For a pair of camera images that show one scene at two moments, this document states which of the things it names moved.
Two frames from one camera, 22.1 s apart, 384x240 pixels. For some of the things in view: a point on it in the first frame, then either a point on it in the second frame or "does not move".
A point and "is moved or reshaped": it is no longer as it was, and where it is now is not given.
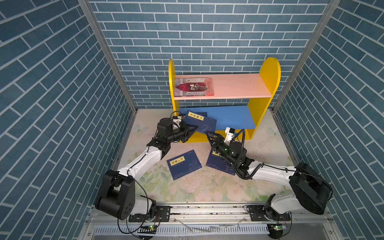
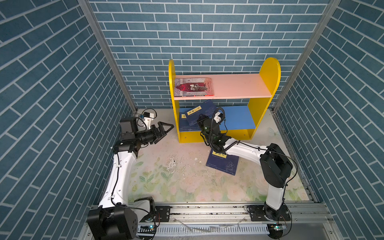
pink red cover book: (193, 87) does not move
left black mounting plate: (161, 214) does not move
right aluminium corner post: (331, 7) does not move
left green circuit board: (147, 229) does not move
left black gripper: (186, 133) to (155, 137)
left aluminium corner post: (89, 10) does not move
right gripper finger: (215, 138) to (201, 118)
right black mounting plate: (256, 212) does not move
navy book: (184, 164) to (207, 108)
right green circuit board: (275, 230) does not move
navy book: (215, 161) does not move
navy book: (206, 124) is moved or reshaped
